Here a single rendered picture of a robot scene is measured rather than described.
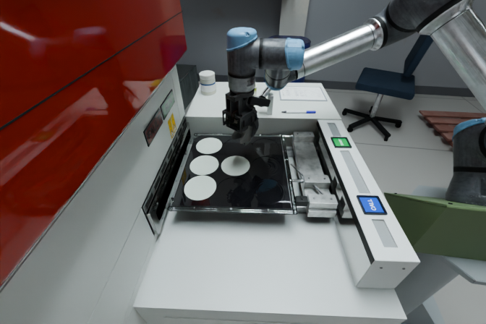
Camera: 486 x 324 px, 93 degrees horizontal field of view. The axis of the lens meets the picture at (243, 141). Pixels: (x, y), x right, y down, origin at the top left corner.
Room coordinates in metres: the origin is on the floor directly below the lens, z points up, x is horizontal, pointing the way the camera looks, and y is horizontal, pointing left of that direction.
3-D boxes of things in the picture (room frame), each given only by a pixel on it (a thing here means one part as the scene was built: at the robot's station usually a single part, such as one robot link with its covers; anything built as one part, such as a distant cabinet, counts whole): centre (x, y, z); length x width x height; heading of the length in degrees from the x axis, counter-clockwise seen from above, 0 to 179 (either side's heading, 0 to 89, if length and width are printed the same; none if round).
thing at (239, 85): (0.61, 0.00, 1.19); 0.08 x 0.08 x 0.05
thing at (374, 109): (2.18, -1.45, 0.57); 0.66 x 0.63 x 1.13; 79
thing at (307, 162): (0.59, -0.24, 0.87); 0.36 x 0.08 x 0.03; 178
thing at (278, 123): (0.96, -0.09, 0.89); 0.62 x 0.35 x 0.14; 88
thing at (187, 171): (0.58, 0.03, 0.90); 0.34 x 0.34 x 0.01; 88
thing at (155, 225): (0.57, 0.24, 0.89); 0.44 x 0.02 x 0.10; 178
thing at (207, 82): (1.02, 0.16, 1.01); 0.07 x 0.07 x 0.10
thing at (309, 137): (0.75, -0.25, 0.89); 0.08 x 0.03 x 0.03; 88
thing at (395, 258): (0.50, -0.33, 0.89); 0.55 x 0.09 x 0.14; 178
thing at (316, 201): (0.43, -0.23, 0.89); 0.08 x 0.03 x 0.03; 88
